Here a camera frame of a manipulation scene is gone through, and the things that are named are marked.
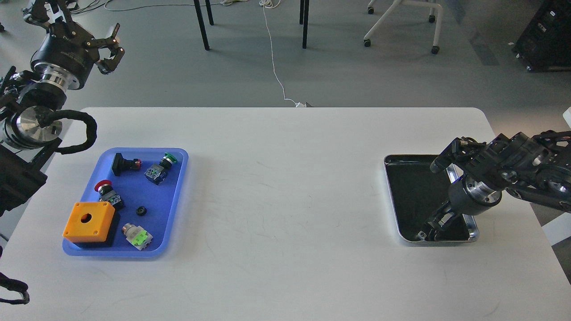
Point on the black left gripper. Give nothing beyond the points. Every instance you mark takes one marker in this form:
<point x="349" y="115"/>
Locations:
<point x="62" y="55"/>

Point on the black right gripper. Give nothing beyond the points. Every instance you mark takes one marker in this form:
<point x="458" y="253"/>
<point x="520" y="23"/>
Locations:
<point x="466" y="197"/>

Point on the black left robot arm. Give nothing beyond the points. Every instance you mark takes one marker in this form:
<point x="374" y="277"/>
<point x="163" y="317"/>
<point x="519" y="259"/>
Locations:
<point x="33" y="124"/>

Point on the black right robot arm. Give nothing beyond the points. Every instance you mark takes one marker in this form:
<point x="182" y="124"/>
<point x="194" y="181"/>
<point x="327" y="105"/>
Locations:
<point x="534" y="169"/>

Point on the silver metal tray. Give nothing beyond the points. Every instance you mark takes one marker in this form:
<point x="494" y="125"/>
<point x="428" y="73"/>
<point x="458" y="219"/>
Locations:
<point x="416" y="192"/>

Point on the black table leg left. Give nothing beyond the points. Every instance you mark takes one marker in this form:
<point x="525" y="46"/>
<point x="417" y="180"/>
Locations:
<point x="201" y="20"/>

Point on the black table leg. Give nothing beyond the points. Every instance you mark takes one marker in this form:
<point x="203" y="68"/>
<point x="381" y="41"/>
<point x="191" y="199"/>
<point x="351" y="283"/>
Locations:
<point x="303" y="17"/>
<point x="201" y="20"/>

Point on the red mushroom push button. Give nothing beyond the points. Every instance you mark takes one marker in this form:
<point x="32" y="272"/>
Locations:
<point x="107" y="194"/>

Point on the blue plastic tray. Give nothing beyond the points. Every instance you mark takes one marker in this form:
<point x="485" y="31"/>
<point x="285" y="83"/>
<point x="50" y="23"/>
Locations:
<point x="160" y="200"/>

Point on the black equipment case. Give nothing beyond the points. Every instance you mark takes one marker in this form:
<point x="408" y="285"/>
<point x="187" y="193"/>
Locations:
<point x="545" y="44"/>

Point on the silver button green contact block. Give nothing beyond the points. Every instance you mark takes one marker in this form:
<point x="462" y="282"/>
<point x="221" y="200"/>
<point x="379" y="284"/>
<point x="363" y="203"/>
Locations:
<point x="137" y="236"/>

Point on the black table leg right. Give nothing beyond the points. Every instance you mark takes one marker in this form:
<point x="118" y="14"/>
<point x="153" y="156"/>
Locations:
<point x="303" y="17"/>

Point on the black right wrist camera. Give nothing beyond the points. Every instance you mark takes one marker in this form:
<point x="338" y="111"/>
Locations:
<point x="458" y="152"/>

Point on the black selector switch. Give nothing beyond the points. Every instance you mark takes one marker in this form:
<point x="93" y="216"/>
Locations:
<point x="120" y="164"/>

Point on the green push button switch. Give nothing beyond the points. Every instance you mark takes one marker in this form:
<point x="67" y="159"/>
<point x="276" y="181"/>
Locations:
<point x="158" y="172"/>

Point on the orange button enclosure box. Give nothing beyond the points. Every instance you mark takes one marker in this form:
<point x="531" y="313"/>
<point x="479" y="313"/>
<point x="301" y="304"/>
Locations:
<point x="90" y="222"/>

